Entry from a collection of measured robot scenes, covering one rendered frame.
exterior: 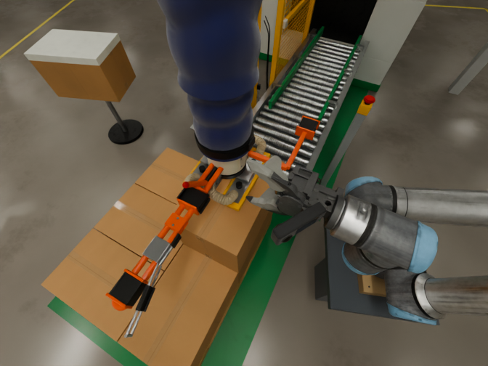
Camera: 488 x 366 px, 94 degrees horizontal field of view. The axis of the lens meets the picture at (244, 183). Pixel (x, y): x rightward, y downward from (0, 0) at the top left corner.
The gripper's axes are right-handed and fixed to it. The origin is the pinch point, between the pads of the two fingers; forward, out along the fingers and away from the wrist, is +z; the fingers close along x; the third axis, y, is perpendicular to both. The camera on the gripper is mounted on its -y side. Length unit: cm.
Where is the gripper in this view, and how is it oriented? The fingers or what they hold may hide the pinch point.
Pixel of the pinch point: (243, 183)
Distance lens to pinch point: 50.1
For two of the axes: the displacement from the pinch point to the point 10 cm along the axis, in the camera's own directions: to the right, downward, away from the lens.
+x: 0.0, -5.3, -8.5
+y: 4.6, -7.5, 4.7
